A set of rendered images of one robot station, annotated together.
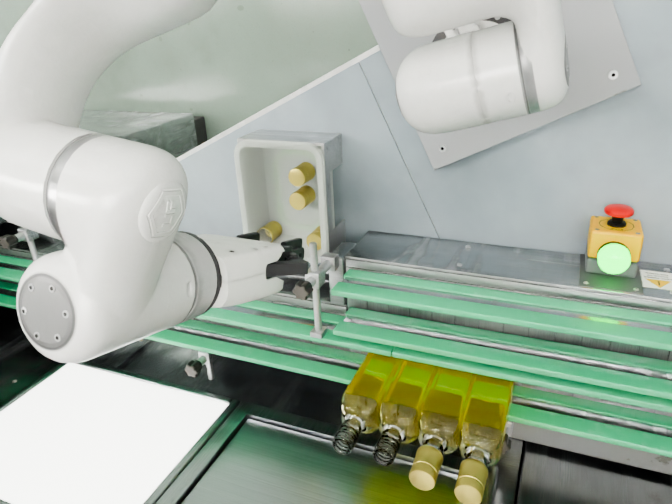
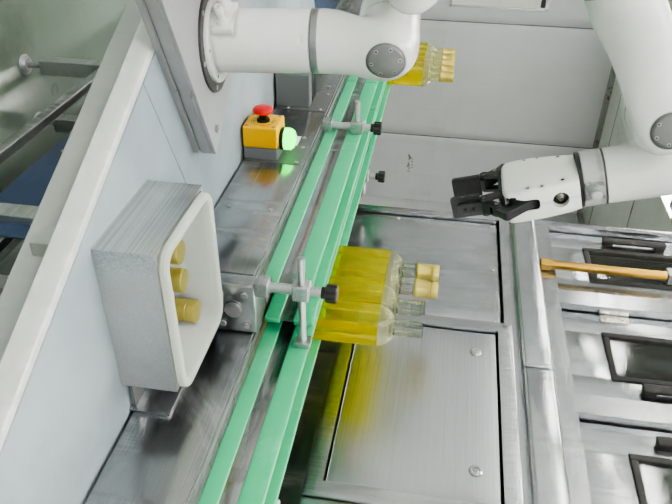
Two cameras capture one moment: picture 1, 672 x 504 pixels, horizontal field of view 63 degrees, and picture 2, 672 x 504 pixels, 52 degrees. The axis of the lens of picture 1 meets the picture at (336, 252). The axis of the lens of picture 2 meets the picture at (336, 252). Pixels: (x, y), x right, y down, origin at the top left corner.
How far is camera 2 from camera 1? 1.30 m
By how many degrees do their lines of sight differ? 87
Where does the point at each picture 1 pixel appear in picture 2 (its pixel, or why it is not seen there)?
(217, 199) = (69, 414)
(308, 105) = (122, 169)
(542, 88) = not seen: hidden behind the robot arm
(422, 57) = (407, 26)
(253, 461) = (384, 457)
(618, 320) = (328, 164)
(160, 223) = not seen: hidden behind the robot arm
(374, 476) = (374, 371)
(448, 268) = (277, 215)
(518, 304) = (314, 196)
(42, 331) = not seen: outside the picture
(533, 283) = (295, 182)
